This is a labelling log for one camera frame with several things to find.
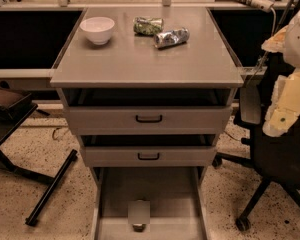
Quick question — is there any silver crushed can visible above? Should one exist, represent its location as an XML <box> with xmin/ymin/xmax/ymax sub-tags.
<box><xmin>154</xmin><ymin>28</ymin><xmax>190</xmax><ymax>49</ymax></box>

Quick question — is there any grey middle drawer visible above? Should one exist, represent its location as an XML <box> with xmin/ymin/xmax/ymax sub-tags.
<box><xmin>81</xmin><ymin>146</ymin><xmax>216</xmax><ymax>167</ymax></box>

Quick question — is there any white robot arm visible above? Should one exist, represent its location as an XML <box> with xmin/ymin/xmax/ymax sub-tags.
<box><xmin>262</xmin><ymin>10</ymin><xmax>300</xmax><ymax>137</ymax></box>

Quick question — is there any grey open bottom drawer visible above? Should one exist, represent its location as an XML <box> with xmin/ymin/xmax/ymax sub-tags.
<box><xmin>91</xmin><ymin>167</ymin><xmax>210</xmax><ymax>240</ymax></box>

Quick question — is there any black table frame left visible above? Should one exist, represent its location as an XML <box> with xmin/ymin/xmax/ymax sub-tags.
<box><xmin>0</xmin><ymin>85</ymin><xmax>77</xmax><ymax>226</ymax></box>

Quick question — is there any grey top drawer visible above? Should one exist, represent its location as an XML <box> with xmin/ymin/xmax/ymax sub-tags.
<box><xmin>64</xmin><ymin>106</ymin><xmax>232</xmax><ymax>135</ymax></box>

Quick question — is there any grey drawer cabinet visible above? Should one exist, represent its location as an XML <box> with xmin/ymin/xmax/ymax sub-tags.
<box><xmin>51</xmin><ymin>5</ymin><xmax>243</xmax><ymax>239</ymax></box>

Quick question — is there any black office chair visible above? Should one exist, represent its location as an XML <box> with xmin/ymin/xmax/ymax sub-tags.
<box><xmin>212</xmin><ymin>52</ymin><xmax>300</xmax><ymax>233</ymax></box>

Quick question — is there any black drawer handle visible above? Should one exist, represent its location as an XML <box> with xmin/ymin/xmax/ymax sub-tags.
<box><xmin>135</xmin><ymin>115</ymin><xmax>163</xmax><ymax>124</ymax></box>
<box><xmin>137</xmin><ymin>153</ymin><xmax>160</xmax><ymax>161</ymax></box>

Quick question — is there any black middle drawer handle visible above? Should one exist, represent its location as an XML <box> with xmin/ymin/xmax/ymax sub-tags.
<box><xmin>137</xmin><ymin>153</ymin><xmax>160</xmax><ymax>161</ymax></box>

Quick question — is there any white bowl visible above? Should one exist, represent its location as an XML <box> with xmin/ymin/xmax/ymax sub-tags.
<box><xmin>79</xmin><ymin>17</ymin><xmax>115</xmax><ymax>45</ymax></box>

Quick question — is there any black top drawer handle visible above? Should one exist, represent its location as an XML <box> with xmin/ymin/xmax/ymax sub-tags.
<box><xmin>135</xmin><ymin>115</ymin><xmax>163</xmax><ymax>124</ymax></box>

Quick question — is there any white cable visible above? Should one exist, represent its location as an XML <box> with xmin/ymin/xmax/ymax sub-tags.
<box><xmin>245</xmin><ymin>7</ymin><xmax>278</xmax><ymax>85</ymax></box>

